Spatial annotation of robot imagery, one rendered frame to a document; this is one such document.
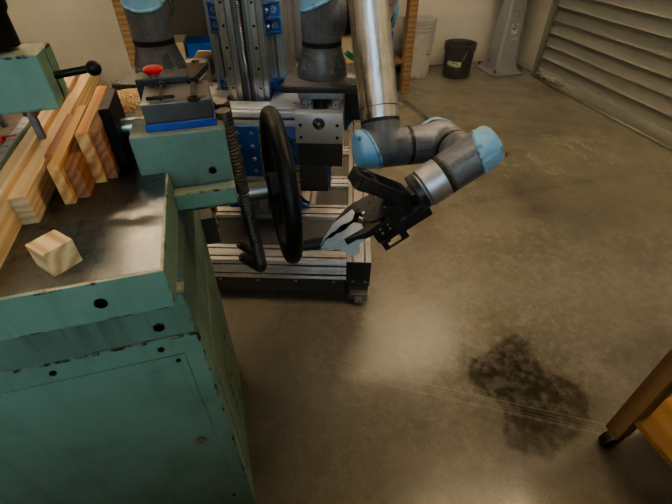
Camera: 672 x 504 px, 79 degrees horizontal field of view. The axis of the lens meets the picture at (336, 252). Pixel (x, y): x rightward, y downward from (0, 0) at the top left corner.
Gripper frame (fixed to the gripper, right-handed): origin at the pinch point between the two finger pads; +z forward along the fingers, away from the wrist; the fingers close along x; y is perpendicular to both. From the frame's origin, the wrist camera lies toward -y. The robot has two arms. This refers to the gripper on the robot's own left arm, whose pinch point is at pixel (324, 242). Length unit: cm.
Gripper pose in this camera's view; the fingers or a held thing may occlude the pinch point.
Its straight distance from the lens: 76.4
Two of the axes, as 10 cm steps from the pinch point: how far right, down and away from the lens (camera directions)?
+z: -8.3, 5.4, 1.4
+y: 4.8, 5.8, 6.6
